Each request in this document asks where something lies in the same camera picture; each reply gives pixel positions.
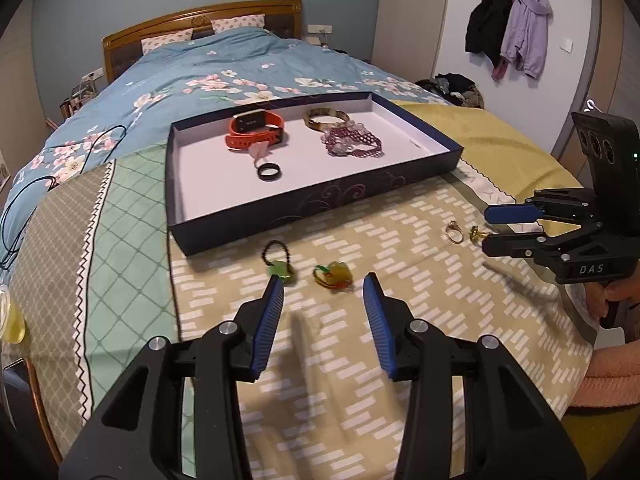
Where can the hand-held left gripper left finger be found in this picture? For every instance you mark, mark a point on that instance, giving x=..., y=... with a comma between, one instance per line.
x=270, y=320

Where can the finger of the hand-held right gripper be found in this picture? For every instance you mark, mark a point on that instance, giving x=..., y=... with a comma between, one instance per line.
x=510, y=247
x=510, y=212

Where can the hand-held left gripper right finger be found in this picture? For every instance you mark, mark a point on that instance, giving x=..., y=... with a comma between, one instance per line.
x=377, y=325

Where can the small gold ornament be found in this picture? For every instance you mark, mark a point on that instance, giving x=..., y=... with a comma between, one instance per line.
x=475, y=232

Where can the green jade pendant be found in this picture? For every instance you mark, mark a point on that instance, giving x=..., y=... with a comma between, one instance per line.
x=280, y=271

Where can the amber pendant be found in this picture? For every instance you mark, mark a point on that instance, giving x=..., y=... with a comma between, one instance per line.
x=337, y=274

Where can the dark blue cardboard box tray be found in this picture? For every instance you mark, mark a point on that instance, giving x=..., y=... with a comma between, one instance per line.
x=215, y=175

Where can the orange smartwatch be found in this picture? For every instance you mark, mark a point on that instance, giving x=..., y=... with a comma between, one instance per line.
x=240, y=140

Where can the amber bangle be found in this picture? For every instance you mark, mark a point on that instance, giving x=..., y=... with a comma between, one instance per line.
x=307, y=120

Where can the person's right hand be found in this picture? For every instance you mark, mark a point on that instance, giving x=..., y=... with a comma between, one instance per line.
x=631, y=310

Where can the pile of dark clothes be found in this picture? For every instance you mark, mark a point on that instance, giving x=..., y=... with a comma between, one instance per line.
x=455, y=87

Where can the wooden door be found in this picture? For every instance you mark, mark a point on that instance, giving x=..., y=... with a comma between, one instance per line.
x=610, y=35

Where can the purple jacket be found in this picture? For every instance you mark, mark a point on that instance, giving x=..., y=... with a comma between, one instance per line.
x=525, y=25

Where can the black jacket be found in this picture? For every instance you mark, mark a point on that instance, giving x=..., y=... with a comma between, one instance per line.
x=487, y=20

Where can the beige wardrobe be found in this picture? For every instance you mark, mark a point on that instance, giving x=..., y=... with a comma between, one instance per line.
x=410, y=10

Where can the cup of yellow liquid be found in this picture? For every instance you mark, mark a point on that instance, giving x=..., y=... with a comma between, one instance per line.
x=11, y=325

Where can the bed with floral duvet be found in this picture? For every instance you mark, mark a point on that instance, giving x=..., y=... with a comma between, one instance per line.
x=200, y=70

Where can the smartphone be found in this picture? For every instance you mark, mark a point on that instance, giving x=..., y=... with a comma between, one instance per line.
x=20, y=400

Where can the group of cosmetics bottles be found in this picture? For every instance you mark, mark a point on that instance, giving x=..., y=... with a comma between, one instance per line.
x=82, y=95

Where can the spotted white pillow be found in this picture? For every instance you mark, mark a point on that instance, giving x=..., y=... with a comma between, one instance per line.
x=237, y=22
x=165, y=40

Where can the wooden bed headboard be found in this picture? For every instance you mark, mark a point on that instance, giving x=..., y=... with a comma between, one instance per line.
x=200, y=12

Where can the white light switch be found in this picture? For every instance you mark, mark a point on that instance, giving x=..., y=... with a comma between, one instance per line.
x=566, y=44

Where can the white wall socket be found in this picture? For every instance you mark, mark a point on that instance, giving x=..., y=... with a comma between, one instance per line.
x=319, y=28
x=95, y=72

